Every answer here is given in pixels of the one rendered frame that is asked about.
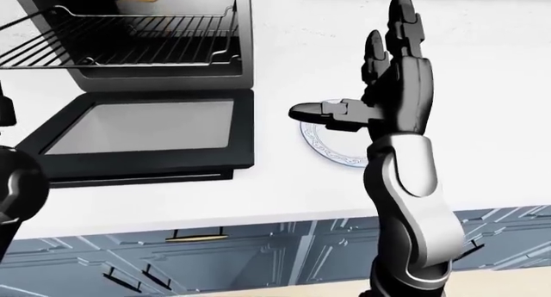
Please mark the blue grey counter cabinet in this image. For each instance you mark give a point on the blue grey counter cabinet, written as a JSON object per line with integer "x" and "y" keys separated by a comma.
{"x": 258, "y": 258}

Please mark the white plate with blue rim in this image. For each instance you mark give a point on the white plate with blue rim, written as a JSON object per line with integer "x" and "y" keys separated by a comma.
{"x": 331, "y": 150}

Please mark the black glass oven door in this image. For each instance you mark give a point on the black glass oven door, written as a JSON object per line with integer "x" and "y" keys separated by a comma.
{"x": 142, "y": 139}

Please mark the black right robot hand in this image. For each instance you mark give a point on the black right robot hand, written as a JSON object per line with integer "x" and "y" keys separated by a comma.
{"x": 409, "y": 93}

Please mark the silver toaster oven body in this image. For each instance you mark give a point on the silver toaster oven body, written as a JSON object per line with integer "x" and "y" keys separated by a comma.
{"x": 215, "y": 35}

